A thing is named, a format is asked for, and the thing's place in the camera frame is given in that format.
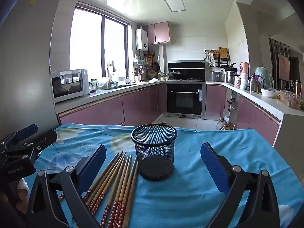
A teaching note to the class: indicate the pink thermos jug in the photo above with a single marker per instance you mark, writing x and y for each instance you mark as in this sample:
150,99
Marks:
244,70

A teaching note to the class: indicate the black range hood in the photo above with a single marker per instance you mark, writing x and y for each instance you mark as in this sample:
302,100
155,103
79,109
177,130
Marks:
186,70

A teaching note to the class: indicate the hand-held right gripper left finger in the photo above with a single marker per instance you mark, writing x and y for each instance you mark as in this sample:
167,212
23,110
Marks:
92,168

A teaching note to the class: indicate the white bowl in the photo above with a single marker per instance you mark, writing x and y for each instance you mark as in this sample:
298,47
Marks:
268,93

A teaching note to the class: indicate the blue floral tablecloth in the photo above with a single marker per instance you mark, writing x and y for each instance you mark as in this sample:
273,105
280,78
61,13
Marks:
190,199

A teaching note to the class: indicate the wall rack with cutting board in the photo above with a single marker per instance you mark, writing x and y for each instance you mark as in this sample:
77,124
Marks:
219,57

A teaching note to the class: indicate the white microwave oven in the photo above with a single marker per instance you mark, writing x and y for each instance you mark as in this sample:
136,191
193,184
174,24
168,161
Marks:
67,86

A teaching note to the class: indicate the grey refrigerator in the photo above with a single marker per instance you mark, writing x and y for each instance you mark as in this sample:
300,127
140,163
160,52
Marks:
26,64

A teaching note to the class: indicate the hanging frying pan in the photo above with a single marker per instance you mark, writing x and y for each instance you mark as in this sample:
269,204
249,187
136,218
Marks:
155,67

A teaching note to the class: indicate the clear plastic container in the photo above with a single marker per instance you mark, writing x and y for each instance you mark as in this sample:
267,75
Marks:
290,99

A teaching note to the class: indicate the green leafy vegetables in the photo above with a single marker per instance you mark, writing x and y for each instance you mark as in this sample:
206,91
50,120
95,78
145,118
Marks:
302,106

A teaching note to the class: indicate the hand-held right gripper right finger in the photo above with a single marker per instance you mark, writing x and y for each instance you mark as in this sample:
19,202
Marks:
213,168

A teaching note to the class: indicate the brown tumbler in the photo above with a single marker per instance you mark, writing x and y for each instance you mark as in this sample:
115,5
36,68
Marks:
298,87

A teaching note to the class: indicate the person's left hand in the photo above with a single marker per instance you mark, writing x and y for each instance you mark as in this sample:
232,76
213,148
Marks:
22,191

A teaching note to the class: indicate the framed wall picture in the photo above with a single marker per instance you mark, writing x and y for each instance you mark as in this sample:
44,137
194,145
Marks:
284,67

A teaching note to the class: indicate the bunch of wooden chopsticks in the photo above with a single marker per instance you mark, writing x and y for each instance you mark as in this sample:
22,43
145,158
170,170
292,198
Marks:
118,178

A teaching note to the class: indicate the silver rice cooker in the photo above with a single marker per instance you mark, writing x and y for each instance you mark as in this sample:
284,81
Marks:
216,76

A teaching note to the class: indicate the white water heater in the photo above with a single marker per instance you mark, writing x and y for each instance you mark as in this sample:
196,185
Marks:
142,39

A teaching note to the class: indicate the stainless steel pot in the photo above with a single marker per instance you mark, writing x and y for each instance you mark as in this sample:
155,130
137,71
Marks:
230,77

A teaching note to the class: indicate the black built-in oven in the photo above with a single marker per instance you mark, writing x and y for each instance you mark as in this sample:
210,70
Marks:
185,99

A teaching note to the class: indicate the black mesh cup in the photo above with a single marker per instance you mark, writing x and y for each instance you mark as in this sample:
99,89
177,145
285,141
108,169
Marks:
154,156

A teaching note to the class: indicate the pink wall cabinet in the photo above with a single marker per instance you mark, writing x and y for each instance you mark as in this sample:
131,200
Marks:
160,32

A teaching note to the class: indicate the pink base cabinets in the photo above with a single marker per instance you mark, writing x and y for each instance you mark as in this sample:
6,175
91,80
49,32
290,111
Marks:
106,106
256,121

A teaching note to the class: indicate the ceiling light panel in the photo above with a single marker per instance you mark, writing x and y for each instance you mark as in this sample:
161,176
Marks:
173,2

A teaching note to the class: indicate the wok with lid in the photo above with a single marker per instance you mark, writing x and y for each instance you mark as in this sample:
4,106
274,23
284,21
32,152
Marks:
174,74

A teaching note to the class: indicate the kitchen window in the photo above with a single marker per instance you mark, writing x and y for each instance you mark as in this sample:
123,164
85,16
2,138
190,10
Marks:
95,45

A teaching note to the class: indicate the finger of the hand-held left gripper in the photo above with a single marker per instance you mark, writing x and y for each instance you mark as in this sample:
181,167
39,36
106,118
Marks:
45,139
25,131

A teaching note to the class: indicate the green kitchen appliance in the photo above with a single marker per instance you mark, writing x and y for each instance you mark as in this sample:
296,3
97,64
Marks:
264,77

